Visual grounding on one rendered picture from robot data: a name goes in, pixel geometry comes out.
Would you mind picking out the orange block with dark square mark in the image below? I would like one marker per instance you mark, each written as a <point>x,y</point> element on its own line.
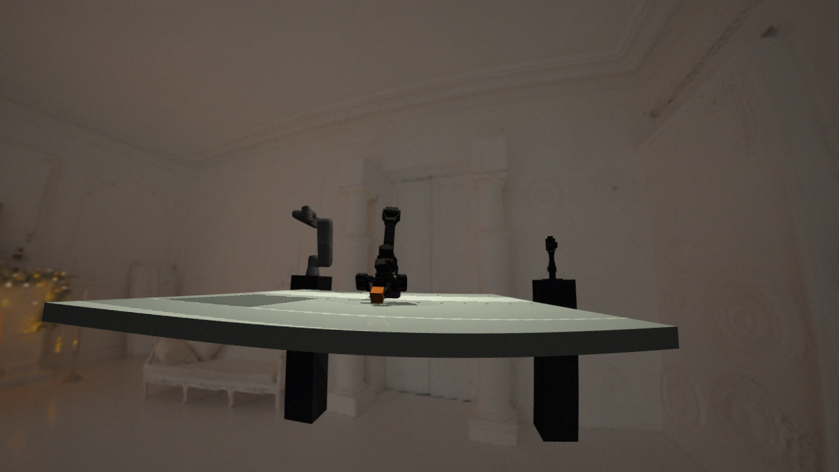
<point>377,295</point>

